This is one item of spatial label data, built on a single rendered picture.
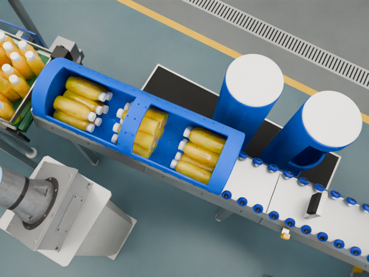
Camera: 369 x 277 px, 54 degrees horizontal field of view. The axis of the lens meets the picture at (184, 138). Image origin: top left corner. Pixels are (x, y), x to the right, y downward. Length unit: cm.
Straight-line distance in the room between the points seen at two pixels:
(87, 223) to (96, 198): 10
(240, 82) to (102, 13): 180
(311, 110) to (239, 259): 125
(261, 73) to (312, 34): 158
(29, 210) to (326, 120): 130
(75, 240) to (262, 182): 85
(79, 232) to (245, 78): 100
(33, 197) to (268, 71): 117
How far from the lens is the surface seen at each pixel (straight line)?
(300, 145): 186
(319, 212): 161
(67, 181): 125
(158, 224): 257
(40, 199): 127
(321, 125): 176
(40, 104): 161
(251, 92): 173
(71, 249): 147
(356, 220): 184
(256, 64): 180
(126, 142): 147
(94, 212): 146
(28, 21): 223
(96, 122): 169
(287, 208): 173
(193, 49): 302
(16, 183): 125
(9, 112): 184
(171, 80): 271
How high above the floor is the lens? 256
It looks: 72 degrees down
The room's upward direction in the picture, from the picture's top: 5 degrees clockwise
